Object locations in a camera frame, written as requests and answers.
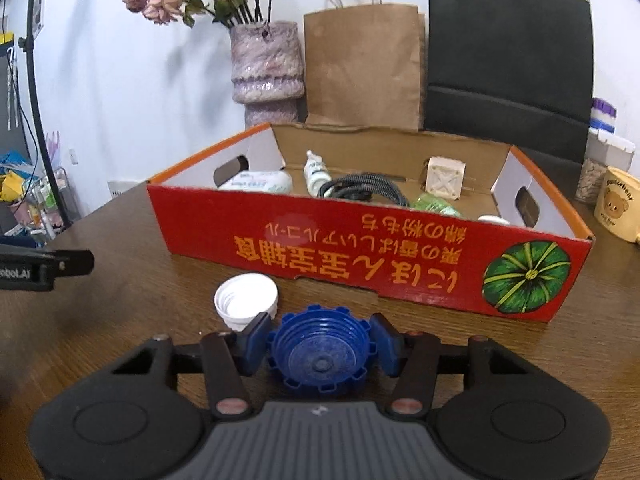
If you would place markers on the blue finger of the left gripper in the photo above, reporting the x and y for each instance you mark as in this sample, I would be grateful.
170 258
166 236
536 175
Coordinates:
70 261

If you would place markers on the clear jar with white beads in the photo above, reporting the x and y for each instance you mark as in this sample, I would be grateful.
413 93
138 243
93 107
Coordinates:
272 182

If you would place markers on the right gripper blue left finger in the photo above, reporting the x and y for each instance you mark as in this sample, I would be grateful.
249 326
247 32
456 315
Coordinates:
228 357

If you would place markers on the purple white object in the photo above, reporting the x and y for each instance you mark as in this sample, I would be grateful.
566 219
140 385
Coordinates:
603 115

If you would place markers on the white spray bottle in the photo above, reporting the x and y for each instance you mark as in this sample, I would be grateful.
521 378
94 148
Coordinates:
315 173

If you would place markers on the red cardboard box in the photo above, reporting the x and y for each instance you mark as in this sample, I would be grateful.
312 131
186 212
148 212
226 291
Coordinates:
523 271

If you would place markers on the small white bottle cap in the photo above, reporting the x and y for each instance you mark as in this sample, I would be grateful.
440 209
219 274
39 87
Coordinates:
240 299

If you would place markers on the black paper bag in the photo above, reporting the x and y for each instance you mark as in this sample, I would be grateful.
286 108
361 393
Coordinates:
514 71

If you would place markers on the wire rack with clutter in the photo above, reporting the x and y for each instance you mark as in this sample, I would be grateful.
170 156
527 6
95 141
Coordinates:
29 208

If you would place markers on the yellow bear mug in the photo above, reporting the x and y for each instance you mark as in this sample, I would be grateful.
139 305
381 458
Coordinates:
617 207

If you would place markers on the white power adapter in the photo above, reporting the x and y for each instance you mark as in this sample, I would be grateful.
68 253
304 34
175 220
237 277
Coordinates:
444 177

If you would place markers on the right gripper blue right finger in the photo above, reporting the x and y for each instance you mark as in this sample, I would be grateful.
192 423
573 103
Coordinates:
411 358

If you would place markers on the blue plastic lid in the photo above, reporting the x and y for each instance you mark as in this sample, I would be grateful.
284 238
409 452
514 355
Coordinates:
321 352

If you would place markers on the brown paper bag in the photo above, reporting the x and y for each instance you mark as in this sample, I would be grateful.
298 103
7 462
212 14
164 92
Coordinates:
364 65

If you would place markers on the green transparent bottle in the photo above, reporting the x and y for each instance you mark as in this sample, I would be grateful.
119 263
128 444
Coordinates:
428 202

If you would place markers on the clear food container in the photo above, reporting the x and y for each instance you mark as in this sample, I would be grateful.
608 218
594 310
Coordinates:
603 150

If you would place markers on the pink textured vase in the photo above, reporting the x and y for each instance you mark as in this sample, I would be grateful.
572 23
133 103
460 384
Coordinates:
267 71

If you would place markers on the large white lid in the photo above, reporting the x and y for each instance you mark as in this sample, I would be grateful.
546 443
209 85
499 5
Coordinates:
494 219

